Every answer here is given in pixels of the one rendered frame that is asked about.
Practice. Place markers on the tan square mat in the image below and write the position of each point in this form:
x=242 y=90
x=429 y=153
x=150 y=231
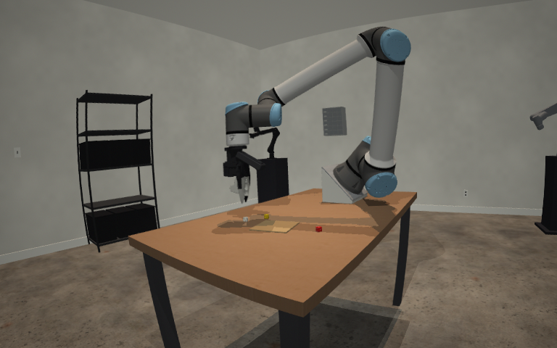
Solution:
x=274 y=226

